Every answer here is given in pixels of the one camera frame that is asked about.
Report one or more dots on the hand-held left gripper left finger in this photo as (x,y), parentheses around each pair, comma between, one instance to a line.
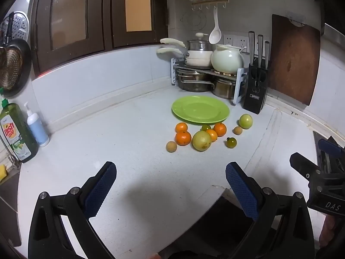
(99,191)

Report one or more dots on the green tomato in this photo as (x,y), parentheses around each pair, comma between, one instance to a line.
(231,142)
(206,127)

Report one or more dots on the white wall outlet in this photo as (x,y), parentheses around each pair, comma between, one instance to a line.
(255,43)
(228,39)
(241,41)

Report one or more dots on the black frying pan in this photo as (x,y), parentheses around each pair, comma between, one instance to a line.
(13,67)

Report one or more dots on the perforated metal steamer plate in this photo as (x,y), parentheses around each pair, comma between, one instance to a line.
(18,25)

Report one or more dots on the white pump bottle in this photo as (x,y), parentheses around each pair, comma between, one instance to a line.
(37,129)

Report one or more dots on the white ladle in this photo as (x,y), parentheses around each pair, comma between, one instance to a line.
(215,36)

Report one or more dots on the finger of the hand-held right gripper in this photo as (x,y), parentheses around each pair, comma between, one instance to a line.
(330,147)
(302,164)

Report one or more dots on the black scissors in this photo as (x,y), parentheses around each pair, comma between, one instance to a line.
(260,78)

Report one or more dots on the orange tangerine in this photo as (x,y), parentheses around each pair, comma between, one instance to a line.
(183,138)
(213,135)
(181,127)
(220,129)

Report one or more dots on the person's right hand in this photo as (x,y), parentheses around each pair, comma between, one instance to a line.
(328,229)

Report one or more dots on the brown wooden cutting board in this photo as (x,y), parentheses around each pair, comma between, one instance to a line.
(293,59)

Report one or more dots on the black knife block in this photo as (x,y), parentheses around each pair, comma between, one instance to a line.
(254,94)

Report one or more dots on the brown longan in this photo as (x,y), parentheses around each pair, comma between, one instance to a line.
(237,130)
(171,147)

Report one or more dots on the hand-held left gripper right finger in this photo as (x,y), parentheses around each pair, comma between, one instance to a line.
(242,191)

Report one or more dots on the green plate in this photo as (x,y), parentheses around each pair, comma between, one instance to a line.
(200,109)

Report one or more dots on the yellow sponge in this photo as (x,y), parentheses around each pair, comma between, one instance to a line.
(2,174)

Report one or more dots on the white ceramic pot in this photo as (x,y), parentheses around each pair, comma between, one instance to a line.
(226,59)

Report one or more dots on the steel pot with glass lid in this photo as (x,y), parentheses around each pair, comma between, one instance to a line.
(199,44)

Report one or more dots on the grey corner pot rack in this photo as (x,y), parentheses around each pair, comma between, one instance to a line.
(240,89)

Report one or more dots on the small steel pot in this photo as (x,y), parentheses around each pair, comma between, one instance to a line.
(223,89)

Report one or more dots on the wooden bead trivet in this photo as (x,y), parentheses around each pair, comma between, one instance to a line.
(222,72)

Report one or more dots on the green dish soap bottle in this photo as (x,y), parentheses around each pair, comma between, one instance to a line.
(17,137)

